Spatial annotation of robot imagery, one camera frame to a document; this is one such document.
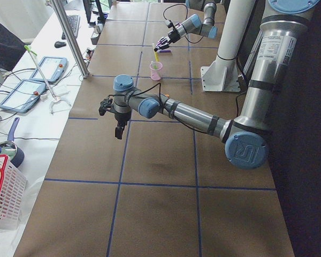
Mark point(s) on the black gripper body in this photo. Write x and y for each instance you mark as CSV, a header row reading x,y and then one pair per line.
x,y
172,35
120,118

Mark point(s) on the metal reacher grabber tool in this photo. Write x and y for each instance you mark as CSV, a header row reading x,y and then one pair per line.
x,y
39,76

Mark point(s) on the red white plastic basket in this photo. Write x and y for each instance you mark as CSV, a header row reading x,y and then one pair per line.
x,y
12,186

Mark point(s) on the blue saucepan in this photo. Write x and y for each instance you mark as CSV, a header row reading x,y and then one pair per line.
x,y
9,148

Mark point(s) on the near teach pendant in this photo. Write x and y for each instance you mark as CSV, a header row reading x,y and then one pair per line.
x,y
23,96

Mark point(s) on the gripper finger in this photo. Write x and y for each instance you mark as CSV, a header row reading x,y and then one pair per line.
x,y
162,39
163,45
121,132
116,132

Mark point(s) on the person in black shirt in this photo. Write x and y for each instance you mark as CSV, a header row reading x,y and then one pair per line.
x,y
11,49

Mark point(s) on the far teach pendant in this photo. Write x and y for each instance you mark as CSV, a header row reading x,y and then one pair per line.
x,y
53,67

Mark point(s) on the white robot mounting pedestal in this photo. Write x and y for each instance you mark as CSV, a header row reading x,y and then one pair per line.
x,y
222,74

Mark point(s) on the black keyboard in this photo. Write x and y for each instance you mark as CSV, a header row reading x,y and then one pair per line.
x,y
74,22

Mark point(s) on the teach pendant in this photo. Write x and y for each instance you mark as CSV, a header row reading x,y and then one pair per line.
x,y
23,96
53,67

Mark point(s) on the aluminium frame post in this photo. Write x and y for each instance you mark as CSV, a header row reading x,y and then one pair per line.
x,y
66,27

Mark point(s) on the black computer mouse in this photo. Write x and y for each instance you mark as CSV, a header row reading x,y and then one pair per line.
x,y
59,44

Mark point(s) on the orange marker pen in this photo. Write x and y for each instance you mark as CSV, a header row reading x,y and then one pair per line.
x,y
155,52

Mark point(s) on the black monitor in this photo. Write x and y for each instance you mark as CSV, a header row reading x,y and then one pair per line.
x,y
94,13

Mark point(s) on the pink mesh pen holder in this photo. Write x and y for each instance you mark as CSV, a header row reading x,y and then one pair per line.
x,y
156,74

